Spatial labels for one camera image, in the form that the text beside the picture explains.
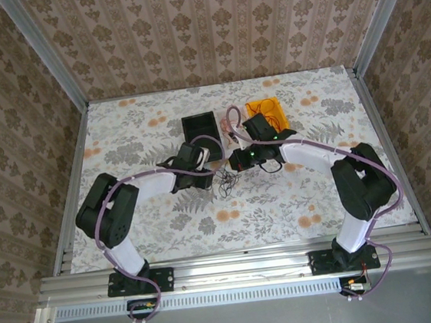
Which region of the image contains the floral tablecloth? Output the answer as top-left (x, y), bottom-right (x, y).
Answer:
top-left (52, 58), bottom-right (421, 274)

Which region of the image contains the aluminium table side rail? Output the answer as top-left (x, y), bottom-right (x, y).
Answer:
top-left (34, 101), bottom-right (107, 278)
top-left (352, 62), bottom-right (431, 242)

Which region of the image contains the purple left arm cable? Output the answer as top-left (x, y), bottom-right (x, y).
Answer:
top-left (85, 132), bottom-right (242, 323)

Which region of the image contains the slotted grey cable duct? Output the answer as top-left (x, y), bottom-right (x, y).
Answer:
top-left (53, 275), bottom-right (368, 322)

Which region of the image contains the aluminium frame post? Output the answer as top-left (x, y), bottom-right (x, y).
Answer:
top-left (345, 0), bottom-right (429, 78)
top-left (0, 0), bottom-right (90, 116)

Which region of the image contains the small black controller board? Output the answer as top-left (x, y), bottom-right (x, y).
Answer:
top-left (125, 296), bottom-right (160, 321)
top-left (338, 275), bottom-right (370, 298)

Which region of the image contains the thin red cable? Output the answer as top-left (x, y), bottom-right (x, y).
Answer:
top-left (264, 110), bottom-right (288, 133)
top-left (249, 96), bottom-right (281, 118)
top-left (219, 114), bottom-right (240, 146)

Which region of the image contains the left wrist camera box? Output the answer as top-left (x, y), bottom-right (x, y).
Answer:
top-left (196, 146), bottom-right (214, 170)

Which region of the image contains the translucent white plastic bin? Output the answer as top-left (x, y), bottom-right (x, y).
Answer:
top-left (215, 106), bottom-right (249, 153)

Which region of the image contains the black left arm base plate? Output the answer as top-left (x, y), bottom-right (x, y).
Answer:
top-left (105, 265), bottom-right (176, 299)

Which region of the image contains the yellow plastic bin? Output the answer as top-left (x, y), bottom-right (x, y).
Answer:
top-left (244, 94), bottom-right (291, 138)

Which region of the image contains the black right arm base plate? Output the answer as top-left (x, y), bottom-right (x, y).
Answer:
top-left (308, 243), bottom-right (382, 277)

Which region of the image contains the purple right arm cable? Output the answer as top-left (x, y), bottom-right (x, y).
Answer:
top-left (225, 88), bottom-right (415, 314)

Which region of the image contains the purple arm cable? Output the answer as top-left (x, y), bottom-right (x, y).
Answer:
top-left (225, 88), bottom-right (415, 314)
top-left (85, 132), bottom-right (242, 323)

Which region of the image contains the black plastic bin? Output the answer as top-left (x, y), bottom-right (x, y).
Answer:
top-left (179, 109), bottom-right (227, 165)

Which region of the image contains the aluminium mounting rail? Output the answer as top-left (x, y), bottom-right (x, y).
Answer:
top-left (34, 233), bottom-right (431, 308)

